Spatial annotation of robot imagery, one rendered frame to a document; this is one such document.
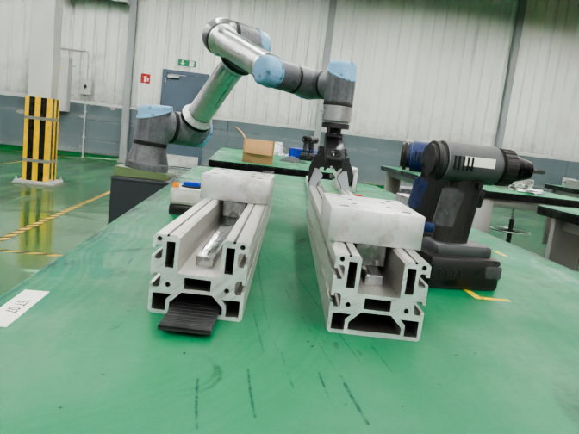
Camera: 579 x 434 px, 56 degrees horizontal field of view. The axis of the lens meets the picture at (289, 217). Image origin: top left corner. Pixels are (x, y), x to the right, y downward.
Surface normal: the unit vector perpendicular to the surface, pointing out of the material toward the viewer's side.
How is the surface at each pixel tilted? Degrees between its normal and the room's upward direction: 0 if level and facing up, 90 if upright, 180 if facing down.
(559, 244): 90
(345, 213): 90
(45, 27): 90
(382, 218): 90
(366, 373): 0
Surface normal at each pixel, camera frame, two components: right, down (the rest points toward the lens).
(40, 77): 0.07, 0.15
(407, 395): 0.11, -0.98
